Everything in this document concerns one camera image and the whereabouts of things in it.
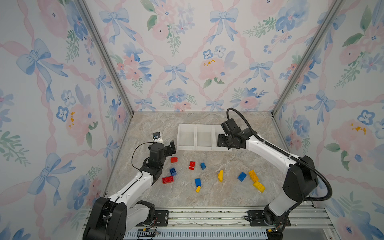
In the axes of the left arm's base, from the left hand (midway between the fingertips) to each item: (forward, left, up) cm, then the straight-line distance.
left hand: (166, 140), depth 85 cm
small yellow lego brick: (-22, -18, -14) cm, 32 cm away
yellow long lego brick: (-21, -52, -15) cm, 58 cm away
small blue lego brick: (-9, -22, -15) cm, 27 cm away
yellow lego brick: (-15, -50, -14) cm, 54 cm away
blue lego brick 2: (-18, -18, -16) cm, 30 cm away
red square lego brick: (-8, -15, -14) cm, 22 cm away
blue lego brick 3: (-15, -44, -15) cm, 49 cm away
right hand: (+2, -32, -2) cm, 32 cm away
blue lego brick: (-13, -4, -12) cm, 18 cm away
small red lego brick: (-4, -3, -16) cm, 17 cm away
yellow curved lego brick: (-15, -31, -13) cm, 37 cm away
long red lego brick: (-17, 0, -15) cm, 23 cm away
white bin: (+13, -11, -16) cm, 23 cm away
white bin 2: (+14, -23, -17) cm, 32 cm away
